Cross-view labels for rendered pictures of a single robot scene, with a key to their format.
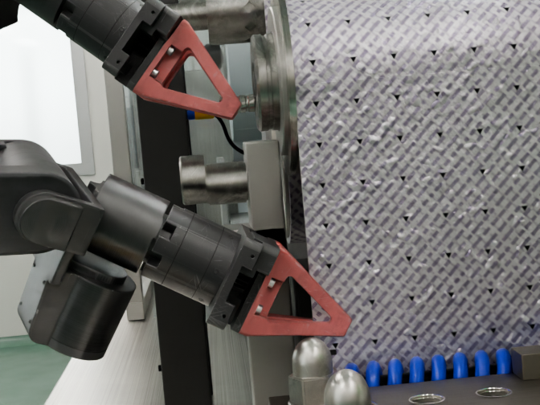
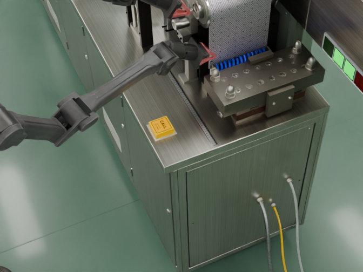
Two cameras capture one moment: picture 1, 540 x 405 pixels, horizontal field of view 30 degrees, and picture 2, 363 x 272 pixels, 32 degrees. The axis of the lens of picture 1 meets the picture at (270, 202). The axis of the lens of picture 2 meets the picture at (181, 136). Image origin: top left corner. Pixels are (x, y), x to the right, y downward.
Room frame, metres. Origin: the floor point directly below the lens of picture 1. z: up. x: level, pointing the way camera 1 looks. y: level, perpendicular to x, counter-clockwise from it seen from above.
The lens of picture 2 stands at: (-0.80, 0.62, 2.60)
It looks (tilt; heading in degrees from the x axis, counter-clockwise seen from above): 50 degrees down; 341
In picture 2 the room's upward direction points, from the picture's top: 2 degrees counter-clockwise
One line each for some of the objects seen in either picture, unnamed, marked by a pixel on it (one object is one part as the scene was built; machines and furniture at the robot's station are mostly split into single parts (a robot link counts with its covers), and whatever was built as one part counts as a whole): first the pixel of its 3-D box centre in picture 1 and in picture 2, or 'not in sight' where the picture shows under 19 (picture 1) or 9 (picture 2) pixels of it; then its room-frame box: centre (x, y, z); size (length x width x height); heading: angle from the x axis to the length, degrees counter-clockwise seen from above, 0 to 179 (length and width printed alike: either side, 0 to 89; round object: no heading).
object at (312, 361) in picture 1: (312, 370); (215, 74); (0.66, -0.02, 1.05); 0.04 x 0.04 x 0.04
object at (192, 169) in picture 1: (193, 179); (176, 24); (0.82, 0.06, 1.18); 0.04 x 0.02 x 0.04; 3
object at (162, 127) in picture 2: not in sight; (161, 127); (0.61, 0.20, 0.91); 0.07 x 0.07 x 0.02; 3
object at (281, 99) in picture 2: not in sight; (280, 101); (0.53, -0.21, 0.96); 0.10 x 0.03 x 0.11; 93
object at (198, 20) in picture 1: (177, 16); not in sight; (1.03, 0.08, 1.33); 0.06 x 0.03 x 0.03; 93
